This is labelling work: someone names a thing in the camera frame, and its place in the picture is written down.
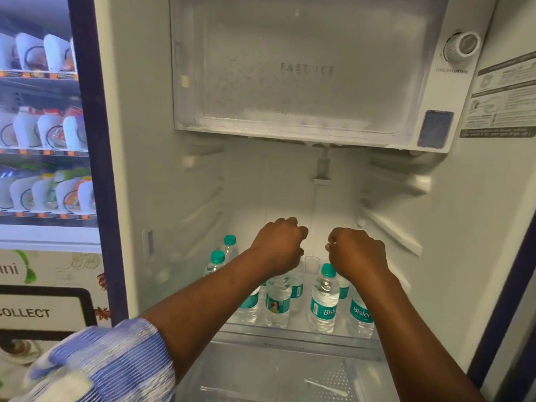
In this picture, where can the person's right forearm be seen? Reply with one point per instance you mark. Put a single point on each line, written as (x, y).
(410, 339)

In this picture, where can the vending machine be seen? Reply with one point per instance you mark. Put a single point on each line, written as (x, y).
(94, 121)

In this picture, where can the person's left forearm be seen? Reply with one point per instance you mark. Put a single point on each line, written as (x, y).
(209, 305)

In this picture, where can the white instruction label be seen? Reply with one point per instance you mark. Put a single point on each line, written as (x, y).
(502, 100)

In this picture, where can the blue white striped sleeve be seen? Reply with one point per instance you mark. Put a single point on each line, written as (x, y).
(113, 364)

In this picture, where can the group of clear water bottles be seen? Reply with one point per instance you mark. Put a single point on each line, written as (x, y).
(323, 299)

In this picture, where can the blue refrigerator door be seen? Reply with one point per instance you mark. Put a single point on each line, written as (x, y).
(502, 322)

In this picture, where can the white refrigerator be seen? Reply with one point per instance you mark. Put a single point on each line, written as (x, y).
(159, 121)

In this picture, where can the person's right fingers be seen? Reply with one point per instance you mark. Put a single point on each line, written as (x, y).
(335, 246)

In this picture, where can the person's left fingers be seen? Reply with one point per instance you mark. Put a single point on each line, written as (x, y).
(298, 238)

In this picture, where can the blue square sticker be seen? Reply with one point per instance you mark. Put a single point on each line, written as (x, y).
(435, 128)

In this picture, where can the person's left hand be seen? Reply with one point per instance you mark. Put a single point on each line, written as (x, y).
(278, 246)

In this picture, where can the frosted freezer compartment door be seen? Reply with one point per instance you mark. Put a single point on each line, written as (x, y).
(301, 66)

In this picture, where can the clear crisper drawer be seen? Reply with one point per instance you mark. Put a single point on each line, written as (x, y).
(268, 376)

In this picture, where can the white cooling control knob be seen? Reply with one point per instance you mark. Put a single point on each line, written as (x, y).
(462, 46)

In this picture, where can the person's right hand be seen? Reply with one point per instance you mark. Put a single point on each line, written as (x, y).
(360, 255)

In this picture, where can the rows of white cup packs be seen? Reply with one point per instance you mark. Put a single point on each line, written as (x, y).
(46, 129)

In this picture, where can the black framed collection flap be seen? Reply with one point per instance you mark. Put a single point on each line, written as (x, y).
(42, 313)

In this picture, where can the glass refrigerator shelf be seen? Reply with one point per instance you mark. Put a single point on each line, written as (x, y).
(299, 337)

